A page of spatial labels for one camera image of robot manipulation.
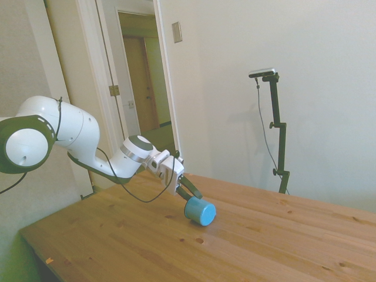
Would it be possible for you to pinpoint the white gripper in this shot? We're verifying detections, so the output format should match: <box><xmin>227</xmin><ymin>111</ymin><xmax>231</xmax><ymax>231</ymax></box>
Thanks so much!
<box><xmin>159</xmin><ymin>156</ymin><xmax>203</xmax><ymax>203</ymax></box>

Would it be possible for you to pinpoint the blue mug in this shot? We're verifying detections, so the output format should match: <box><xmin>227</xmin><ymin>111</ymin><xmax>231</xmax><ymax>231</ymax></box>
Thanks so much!
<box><xmin>183</xmin><ymin>196</ymin><xmax>217</xmax><ymax>228</ymax></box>

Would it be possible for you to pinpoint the brown wooden hallway door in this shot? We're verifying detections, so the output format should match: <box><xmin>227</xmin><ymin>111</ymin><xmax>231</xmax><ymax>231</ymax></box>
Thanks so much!
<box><xmin>123</xmin><ymin>35</ymin><xmax>161</xmax><ymax>133</ymax></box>

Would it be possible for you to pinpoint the white open door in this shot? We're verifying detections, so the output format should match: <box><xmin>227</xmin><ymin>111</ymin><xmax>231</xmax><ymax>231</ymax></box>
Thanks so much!
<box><xmin>43</xmin><ymin>0</ymin><xmax>142</xmax><ymax>202</ymax></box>

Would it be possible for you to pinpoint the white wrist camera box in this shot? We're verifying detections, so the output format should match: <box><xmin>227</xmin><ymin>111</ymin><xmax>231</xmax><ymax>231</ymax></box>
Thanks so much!
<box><xmin>146</xmin><ymin>149</ymin><xmax>171</xmax><ymax>179</ymax></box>

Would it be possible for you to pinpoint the black camera stand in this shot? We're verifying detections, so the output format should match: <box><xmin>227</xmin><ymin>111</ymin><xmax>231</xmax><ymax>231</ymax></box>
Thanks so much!
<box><xmin>261</xmin><ymin>73</ymin><xmax>291</xmax><ymax>194</ymax></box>

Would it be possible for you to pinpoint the silver exterior camera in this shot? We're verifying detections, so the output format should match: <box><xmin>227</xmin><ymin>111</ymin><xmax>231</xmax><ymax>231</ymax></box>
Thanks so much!
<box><xmin>248</xmin><ymin>68</ymin><xmax>278</xmax><ymax>79</ymax></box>

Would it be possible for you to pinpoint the beige wall switch plate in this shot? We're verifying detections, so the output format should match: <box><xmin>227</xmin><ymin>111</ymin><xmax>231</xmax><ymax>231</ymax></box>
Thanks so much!
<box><xmin>171</xmin><ymin>21</ymin><xmax>183</xmax><ymax>44</ymax></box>

